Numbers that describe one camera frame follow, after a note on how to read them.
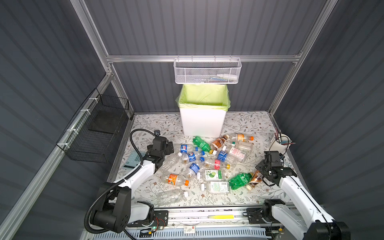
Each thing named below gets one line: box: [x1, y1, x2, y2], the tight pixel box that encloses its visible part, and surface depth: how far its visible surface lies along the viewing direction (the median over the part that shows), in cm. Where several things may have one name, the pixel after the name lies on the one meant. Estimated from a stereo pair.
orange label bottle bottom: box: [161, 173, 190, 187], surface depth 84 cm
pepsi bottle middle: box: [177, 152, 206, 163], surface depth 93 cm
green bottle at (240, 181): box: [228, 172, 253, 191], surface depth 84 cm
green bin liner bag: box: [175, 84, 231, 112], surface depth 98 cm
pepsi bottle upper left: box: [173, 143, 199, 153], surface depth 96 cm
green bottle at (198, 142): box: [192, 136, 214, 154], surface depth 98 cm
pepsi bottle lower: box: [187, 163, 201, 178], surface depth 87 cm
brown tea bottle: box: [249, 170, 264, 187], surface depth 81 cm
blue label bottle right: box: [217, 150, 228, 164], surface depth 92 cm
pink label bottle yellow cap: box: [204, 159, 231, 170], surface depth 91 cm
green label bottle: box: [201, 181, 230, 194], surface depth 82 cm
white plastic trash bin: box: [179, 107, 227, 138], surface depth 93 cm
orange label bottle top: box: [231, 134, 255, 142], surface depth 104 cm
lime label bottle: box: [197, 169, 229, 181], surface depth 86 cm
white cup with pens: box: [269, 126, 296, 153], surface depth 95 cm
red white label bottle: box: [227, 145, 248, 160], surface depth 95 cm
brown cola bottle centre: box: [211, 134, 230, 151], surface depth 98 cm
